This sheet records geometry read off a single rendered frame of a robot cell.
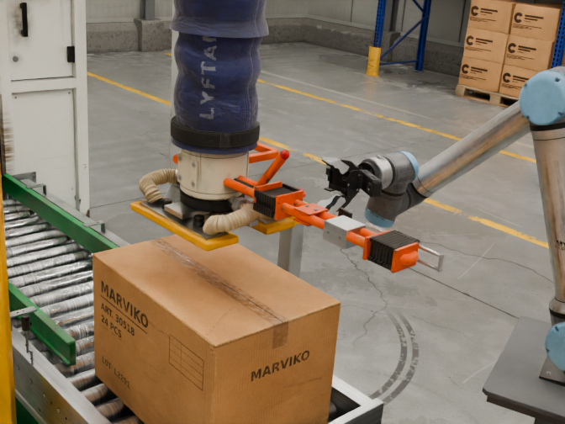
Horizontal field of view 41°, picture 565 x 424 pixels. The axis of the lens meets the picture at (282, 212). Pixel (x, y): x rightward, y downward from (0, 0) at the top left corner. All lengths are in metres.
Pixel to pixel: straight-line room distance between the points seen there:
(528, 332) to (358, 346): 1.41
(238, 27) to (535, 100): 0.70
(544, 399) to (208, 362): 0.89
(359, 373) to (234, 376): 1.71
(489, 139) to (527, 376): 0.65
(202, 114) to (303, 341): 0.62
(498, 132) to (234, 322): 0.84
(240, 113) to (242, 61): 0.12
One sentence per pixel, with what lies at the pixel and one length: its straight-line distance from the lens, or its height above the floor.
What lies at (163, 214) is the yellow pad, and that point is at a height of 1.13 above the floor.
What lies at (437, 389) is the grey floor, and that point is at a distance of 3.46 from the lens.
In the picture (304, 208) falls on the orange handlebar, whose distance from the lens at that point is 1.70.
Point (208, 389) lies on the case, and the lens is 1.82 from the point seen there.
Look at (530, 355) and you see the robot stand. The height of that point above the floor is 0.75.
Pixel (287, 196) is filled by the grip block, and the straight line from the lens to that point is 1.74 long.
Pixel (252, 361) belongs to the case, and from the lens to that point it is 1.84.
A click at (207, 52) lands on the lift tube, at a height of 1.56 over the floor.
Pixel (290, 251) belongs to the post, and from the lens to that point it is 2.52.
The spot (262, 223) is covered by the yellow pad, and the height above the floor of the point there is 1.13.
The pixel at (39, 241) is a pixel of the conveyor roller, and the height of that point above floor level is 0.55.
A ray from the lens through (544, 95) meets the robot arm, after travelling 1.83.
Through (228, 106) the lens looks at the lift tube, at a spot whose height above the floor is 1.44.
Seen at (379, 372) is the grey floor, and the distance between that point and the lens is 3.51.
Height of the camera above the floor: 1.84
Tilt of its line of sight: 21 degrees down
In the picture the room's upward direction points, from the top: 4 degrees clockwise
